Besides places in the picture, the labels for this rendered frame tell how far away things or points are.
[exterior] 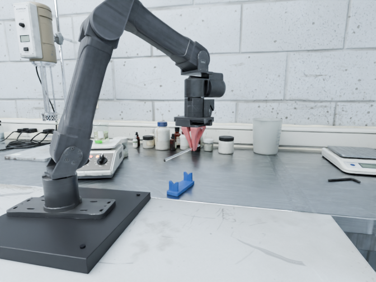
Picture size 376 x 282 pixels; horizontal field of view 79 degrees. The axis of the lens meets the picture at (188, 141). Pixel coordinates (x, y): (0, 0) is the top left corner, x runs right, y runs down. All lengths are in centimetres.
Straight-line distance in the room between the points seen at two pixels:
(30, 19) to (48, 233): 88
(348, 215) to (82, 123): 59
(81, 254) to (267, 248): 29
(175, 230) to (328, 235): 28
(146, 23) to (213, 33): 69
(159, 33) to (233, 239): 46
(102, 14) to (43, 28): 69
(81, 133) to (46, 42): 74
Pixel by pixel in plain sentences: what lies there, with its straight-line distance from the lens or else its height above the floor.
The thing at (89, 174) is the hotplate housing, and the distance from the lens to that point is 76.
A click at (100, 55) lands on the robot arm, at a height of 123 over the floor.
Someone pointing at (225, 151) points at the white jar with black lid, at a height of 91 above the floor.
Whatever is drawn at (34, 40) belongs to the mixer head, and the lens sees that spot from 115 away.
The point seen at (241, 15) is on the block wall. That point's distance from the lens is 125.
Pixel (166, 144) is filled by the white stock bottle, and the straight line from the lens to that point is 107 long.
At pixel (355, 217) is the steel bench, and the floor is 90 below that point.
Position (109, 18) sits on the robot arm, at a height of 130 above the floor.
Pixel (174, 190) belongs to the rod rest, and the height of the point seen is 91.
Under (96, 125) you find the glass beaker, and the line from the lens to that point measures 82.
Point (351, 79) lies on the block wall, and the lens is 129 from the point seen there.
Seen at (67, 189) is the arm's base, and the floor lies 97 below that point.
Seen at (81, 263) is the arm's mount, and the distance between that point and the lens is 40.
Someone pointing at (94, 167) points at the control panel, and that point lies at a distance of 76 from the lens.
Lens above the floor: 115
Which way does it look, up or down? 11 degrees down
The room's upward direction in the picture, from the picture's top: straight up
